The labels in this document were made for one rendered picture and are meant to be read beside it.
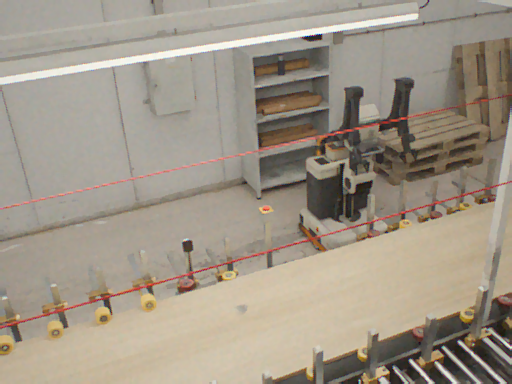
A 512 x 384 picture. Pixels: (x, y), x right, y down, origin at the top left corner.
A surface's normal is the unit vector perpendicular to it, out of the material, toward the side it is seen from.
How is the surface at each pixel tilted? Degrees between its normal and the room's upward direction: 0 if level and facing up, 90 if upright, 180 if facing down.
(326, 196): 90
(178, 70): 90
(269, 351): 0
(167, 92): 90
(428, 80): 90
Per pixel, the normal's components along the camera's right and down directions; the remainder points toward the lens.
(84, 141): 0.39, 0.43
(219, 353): -0.06, -0.87
